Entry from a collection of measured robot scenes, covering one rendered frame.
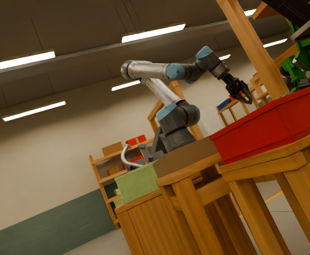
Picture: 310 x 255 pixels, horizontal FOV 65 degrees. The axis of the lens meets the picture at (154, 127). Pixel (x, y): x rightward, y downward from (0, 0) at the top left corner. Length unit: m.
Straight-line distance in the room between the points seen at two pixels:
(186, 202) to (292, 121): 0.51
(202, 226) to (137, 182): 0.63
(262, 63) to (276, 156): 1.29
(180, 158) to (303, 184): 0.51
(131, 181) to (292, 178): 1.04
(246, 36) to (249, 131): 1.29
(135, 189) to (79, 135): 6.62
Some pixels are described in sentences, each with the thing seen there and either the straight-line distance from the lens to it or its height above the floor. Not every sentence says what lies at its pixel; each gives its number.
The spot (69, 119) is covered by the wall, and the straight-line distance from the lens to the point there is 8.26.
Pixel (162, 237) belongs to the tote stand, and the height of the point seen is 0.53.
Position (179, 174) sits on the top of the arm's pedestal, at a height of 0.83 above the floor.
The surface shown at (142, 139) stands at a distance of 7.66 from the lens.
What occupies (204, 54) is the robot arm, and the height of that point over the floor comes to 1.29.
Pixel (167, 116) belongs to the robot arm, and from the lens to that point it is 1.18.
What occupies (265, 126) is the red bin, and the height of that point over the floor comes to 0.87.
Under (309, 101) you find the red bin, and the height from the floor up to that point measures 0.88.
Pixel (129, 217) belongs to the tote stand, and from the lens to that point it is 1.56.
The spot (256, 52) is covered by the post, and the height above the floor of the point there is 1.38.
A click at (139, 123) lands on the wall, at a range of 8.38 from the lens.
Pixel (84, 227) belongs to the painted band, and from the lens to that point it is 7.79.
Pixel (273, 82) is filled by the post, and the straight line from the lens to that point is 1.91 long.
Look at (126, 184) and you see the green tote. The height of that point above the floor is 0.89.
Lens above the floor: 0.86
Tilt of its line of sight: 11 degrees up
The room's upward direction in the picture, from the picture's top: 24 degrees counter-clockwise
